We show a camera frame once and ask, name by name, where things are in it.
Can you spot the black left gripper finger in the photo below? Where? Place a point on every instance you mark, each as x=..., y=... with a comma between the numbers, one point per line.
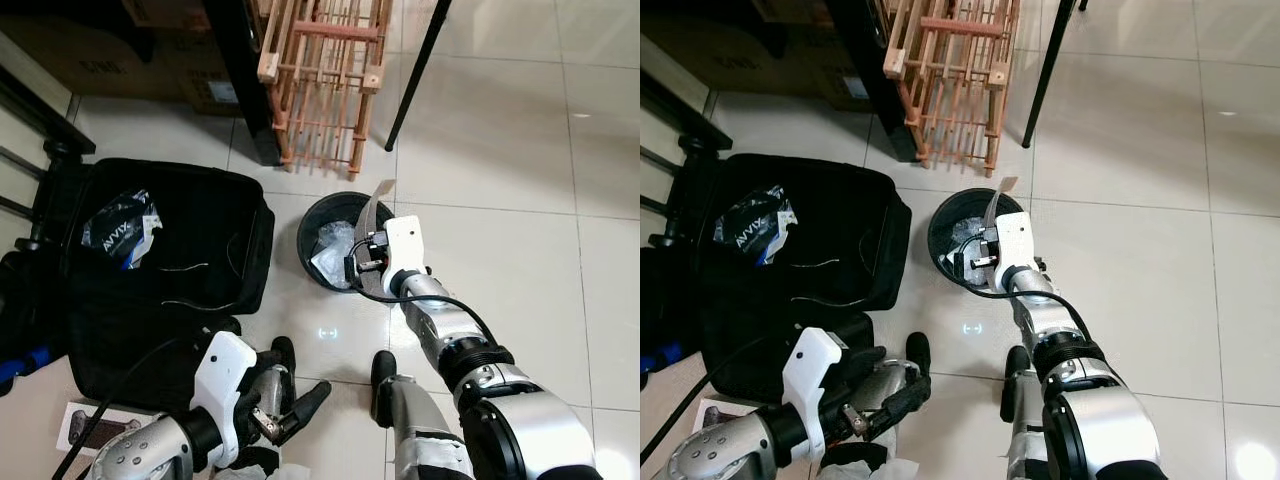
x=258, y=360
x=860, y=362
x=308, y=405
x=905, y=400

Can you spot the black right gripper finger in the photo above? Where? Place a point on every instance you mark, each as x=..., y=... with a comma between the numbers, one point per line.
x=357, y=275
x=966, y=272

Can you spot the grey paper strip trash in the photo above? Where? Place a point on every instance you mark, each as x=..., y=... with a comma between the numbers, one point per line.
x=373, y=205
x=994, y=205

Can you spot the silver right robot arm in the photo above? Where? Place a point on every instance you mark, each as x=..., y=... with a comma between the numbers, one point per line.
x=530, y=430
x=1100, y=430

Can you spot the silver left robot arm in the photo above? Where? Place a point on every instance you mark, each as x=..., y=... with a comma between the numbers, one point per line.
x=720, y=450
x=140, y=450

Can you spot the clear plastic wrapper trash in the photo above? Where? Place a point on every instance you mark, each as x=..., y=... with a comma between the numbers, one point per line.
x=330, y=262
x=962, y=235

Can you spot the black round rubbish bin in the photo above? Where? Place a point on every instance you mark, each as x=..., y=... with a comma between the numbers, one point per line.
x=315, y=225
x=942, y=225

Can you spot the robot right leg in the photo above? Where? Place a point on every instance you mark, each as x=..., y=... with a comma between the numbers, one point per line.
x=1020, y=420
x=415, y=420

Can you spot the open black suitcase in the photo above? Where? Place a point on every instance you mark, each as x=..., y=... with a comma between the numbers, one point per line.
x=200, y=230
x=850, y=225

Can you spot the white handheld console box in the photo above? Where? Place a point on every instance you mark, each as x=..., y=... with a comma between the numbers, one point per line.
x=725, y=415
x=90, y=428

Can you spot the black printed plastic package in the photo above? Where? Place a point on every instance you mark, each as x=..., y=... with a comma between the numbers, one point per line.
x=762, y=222
x=118, y=228

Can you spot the wooden slatted rack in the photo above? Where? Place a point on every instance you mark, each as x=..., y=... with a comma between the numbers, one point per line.
x=950, y=70
x=320, y=70

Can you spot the black desk leg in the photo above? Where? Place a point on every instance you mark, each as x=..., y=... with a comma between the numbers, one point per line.
x=240, y=90
x=885, y=90

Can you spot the black bag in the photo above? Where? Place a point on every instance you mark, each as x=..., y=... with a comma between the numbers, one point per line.
x=660, y=300
x=25, y=300

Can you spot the black stand base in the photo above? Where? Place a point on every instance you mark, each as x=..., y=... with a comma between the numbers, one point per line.
x=55, y=190
x=695, y=170

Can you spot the large brown cardboard box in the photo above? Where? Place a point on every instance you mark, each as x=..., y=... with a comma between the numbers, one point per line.
x=760, y=60
x=110, y=60

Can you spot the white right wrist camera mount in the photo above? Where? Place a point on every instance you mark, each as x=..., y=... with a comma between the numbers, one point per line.
x=1015, y=240
x=405, y=245

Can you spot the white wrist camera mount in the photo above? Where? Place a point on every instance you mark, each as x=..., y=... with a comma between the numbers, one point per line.
x=405, y=245
x=810, y=375
x=225, y=375
x=1015, y=240

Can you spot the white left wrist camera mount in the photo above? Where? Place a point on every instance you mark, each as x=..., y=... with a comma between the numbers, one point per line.
x=225, y=375
x=810, y=375

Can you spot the black metal frame bar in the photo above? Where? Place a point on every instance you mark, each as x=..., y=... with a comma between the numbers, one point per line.
x=690, y=115
x=50, y=112

